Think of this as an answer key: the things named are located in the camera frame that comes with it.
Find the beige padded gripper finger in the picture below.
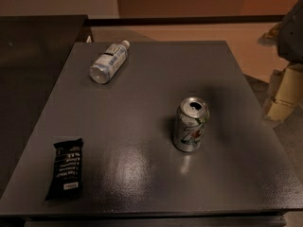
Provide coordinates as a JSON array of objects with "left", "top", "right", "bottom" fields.
[{"left": 263, "top": 62, "right": 303, "bottom": 122}]

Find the silver 7up soda can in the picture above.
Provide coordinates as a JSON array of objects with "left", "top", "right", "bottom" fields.
[{"left": 173, "top": 96, "right": 210, "bottom": 152}]

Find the blue label plastic bottle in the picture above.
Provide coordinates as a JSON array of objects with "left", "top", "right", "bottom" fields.
[{"left": 90, "top": 40, "right": 130, "bottom": 84}]

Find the black snack bar wrapper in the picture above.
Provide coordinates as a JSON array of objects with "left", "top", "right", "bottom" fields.
[{"left": 45, "top": 138, "right": 83, "bottom": 201}]

